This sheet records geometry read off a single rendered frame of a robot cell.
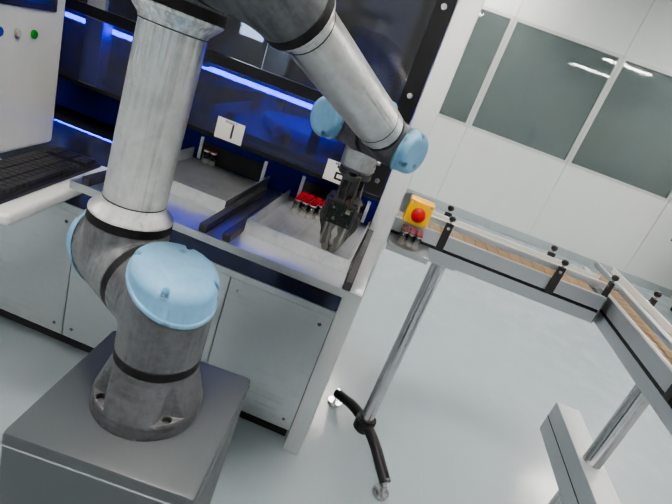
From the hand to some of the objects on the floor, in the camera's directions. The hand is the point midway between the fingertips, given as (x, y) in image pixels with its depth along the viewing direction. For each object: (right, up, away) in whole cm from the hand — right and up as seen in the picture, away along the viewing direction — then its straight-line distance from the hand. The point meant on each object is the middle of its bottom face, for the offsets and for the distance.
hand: (328, 248), depth 110 cm
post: (-14, -72, +65) cm, 98 cm away
